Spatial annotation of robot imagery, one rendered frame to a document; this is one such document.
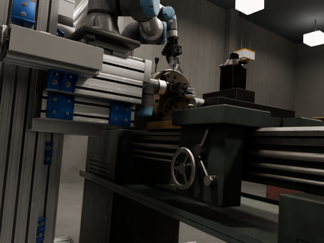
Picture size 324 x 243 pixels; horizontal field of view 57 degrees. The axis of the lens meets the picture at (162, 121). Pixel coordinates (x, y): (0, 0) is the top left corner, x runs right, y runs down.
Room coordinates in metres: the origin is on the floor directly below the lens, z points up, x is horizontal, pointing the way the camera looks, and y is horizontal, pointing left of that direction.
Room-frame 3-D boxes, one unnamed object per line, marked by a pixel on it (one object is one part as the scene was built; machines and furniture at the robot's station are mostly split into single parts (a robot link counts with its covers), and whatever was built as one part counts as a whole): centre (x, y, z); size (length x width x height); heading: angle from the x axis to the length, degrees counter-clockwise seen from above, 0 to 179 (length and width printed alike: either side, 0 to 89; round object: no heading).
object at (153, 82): (1.45, 0.09, 1.07); 0.11 x 0.08 x 0.09; 120
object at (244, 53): (7.61, -2.06, 3.28); 0.43 x 0.35 x 0.23; 126
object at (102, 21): (1.10, 0.25, 1.21); 0.15 x 0.15 x 0.10
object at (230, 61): (1.19, -0.28, 1.14); 0.08 x 0.08 x 0.03
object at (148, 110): (1.45, 0.10, 0.97); 0.11 x 0.08 x 0.11; 85
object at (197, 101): (1.10, -0.12, 0.95); 0.07 x 0.04 x 0.04; 120
